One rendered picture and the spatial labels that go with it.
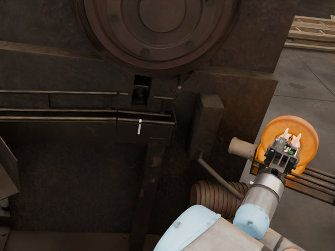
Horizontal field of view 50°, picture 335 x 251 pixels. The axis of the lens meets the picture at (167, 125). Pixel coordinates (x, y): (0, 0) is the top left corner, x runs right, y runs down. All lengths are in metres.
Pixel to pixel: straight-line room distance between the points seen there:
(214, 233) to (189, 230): 0.04
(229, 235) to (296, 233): 1.52
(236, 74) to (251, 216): 0.59
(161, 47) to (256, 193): 0.45
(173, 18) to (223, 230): 0.58
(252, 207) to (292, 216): 1.30
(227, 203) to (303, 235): 0.85
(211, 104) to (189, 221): 0.70
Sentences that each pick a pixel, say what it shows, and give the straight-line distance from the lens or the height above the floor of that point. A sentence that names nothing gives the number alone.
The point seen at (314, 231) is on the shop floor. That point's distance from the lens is 2.13.
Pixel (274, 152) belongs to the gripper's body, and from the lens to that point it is 0.96.
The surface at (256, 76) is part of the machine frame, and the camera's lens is 1.31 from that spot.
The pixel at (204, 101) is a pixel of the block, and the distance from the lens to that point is 1.21.
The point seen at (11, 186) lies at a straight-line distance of 1.11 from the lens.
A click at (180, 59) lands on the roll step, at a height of 0.96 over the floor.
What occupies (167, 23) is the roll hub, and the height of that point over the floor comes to 1.09.
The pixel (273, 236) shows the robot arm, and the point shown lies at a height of 0.73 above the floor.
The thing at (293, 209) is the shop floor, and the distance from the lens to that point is 2.18.
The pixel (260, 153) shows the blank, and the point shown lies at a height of 0.69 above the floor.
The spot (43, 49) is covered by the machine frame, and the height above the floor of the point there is 0.87.
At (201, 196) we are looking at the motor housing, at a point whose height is 0.52.
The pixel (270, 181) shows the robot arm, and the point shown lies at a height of 0.84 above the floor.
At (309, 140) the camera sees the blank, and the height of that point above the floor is 0.86.
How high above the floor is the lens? 1.38
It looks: 34 degrees down
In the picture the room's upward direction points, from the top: 12 degrees clockwise
